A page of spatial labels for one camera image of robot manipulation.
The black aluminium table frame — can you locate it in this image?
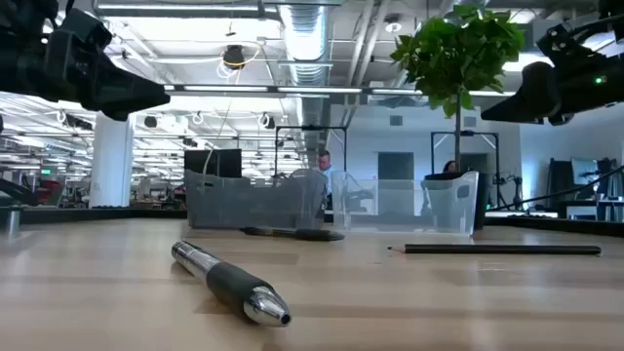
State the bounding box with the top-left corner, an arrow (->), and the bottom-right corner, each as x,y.
0,206 -> 624,239

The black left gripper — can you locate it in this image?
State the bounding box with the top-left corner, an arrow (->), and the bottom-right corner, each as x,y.
0,26 -> 173,124

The clear plastic bin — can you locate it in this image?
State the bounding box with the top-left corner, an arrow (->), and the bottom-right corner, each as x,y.
331,170 -> 481,237

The silver ceiling air duct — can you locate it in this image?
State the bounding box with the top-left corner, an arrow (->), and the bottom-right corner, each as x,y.
278,2 -> 334,165

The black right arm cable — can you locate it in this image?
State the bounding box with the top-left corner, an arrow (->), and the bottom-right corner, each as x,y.
487,164 -> 624,213

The black ceiling dome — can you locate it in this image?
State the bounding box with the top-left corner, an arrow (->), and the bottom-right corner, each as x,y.
222,44 -> 247,70

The silver pen with black grip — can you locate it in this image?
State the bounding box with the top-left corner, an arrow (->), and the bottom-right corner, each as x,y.
170,239 -> 293,328

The green potted plant black pot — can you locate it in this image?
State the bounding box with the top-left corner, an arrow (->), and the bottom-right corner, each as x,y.
389,2 -> 528,231

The white pillar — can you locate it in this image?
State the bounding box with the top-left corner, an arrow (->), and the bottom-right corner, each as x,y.
89,110 -> 136,210

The grey translucent plastic bin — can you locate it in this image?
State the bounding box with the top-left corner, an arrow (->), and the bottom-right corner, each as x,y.
183,168 -> 330,231

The black pencil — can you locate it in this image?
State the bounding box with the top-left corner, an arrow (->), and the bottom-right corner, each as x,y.
386,243 -> 603,256

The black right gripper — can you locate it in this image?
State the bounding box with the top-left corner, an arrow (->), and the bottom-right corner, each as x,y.
481,47 -> 624,127

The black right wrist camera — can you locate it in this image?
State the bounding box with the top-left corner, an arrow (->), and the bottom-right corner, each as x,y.
535,22 -> 594,67

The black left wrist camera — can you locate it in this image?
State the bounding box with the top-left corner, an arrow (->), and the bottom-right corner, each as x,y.
46,7 -> 115,53

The silver metal post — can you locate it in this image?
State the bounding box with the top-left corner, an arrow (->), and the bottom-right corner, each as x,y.
3,207 -> 21,234

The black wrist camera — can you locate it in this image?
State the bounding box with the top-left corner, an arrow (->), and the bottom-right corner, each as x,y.
46,7 -> 115,53
535,22 -> 594,67

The background desk monitor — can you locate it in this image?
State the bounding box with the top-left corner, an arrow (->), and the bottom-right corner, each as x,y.
569,156 -> 602,187

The black background monitor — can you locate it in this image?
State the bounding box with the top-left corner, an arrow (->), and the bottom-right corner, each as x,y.
183,148 -> 244,179

